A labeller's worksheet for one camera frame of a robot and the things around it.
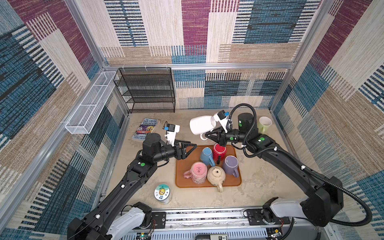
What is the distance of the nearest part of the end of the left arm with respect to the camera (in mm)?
554

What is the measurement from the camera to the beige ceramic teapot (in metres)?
0.80

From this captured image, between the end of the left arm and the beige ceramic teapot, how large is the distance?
9.0 inches
